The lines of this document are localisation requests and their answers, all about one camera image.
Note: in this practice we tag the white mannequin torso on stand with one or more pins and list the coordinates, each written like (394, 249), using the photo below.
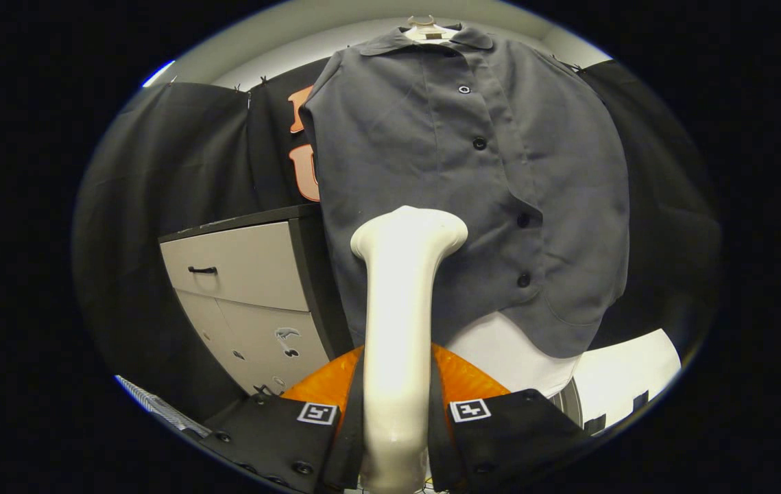
(500, 350)

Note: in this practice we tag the narrow ceiling light panel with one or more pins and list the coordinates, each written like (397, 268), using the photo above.
(158, 73)

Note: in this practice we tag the dark grey button shirt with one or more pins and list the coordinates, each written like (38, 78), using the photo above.
(390, 151)

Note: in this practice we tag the white garment steamer head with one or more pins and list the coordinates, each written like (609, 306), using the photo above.
(397, 329)

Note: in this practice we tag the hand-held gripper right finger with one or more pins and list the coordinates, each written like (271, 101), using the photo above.
(439, 446)

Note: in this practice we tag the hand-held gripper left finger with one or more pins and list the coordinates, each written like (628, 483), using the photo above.
(352, 446)

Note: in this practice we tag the white floor sheet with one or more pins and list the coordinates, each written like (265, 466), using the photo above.
(623, 363)

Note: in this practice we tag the grey cabinet with dark top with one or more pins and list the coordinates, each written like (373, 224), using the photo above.
(239, 264)

